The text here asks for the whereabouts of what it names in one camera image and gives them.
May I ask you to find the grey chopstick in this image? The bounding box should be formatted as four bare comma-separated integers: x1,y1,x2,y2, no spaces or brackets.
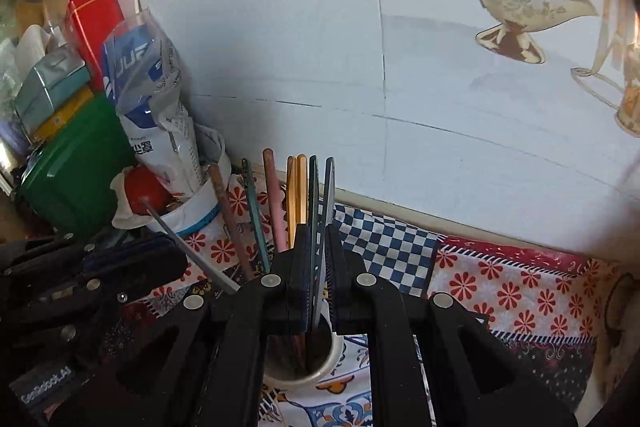
141,199,240,295

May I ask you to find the blue-grey chopstick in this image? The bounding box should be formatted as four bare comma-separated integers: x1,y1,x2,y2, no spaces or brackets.
312,157,335,333

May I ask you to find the white ceramic utensil cup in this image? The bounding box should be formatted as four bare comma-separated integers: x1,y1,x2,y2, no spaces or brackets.
262,301,344,390

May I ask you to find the red tomato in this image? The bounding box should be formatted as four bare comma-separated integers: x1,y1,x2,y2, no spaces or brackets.
124,165,172,216

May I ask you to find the green tin box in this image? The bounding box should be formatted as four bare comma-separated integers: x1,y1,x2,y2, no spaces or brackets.
17,94,136,239

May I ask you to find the patchwork patterned tablecloth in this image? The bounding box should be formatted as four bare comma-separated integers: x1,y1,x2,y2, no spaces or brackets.
132,204,620,426

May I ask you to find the blue white plastic bag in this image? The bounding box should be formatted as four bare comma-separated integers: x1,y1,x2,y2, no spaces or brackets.
101,10,203,200

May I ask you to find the teal small box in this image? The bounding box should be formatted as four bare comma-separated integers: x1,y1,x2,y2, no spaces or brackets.
14,44,91,134

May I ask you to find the red box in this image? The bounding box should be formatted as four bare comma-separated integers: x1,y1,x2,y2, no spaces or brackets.
66,0,124,93

